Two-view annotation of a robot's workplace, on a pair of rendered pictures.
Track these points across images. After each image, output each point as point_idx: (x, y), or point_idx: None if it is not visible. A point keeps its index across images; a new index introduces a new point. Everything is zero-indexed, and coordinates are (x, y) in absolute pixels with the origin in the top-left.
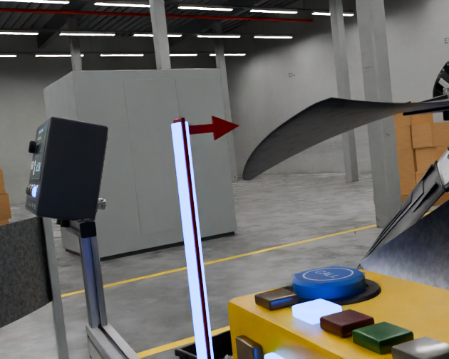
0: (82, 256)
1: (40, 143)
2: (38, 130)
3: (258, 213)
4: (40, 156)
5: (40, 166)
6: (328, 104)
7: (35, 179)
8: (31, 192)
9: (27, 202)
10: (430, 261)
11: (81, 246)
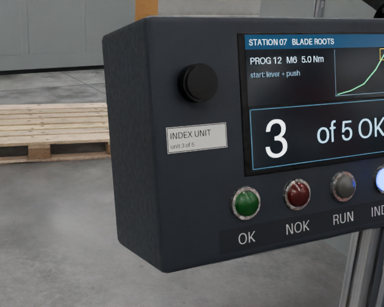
0: (383, 250)
1: (335, 75)
2: (200, 32)
3: None
4: (370, 104)
5: None
6: None
7: (344, 159)
8: (354, 190)
9: (226, 241)
10: None
11: None
